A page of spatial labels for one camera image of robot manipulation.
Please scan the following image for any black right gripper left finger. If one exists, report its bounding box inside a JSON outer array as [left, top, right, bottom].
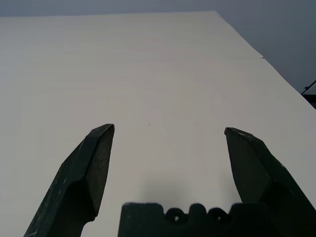
[[24, 123, 116, 237]]

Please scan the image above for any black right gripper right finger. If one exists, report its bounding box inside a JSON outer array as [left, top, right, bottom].
[[224, 127, 316, 237]]

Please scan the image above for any black tripod stand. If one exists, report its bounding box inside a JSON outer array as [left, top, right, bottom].
[[300, 79, 316, 110]]

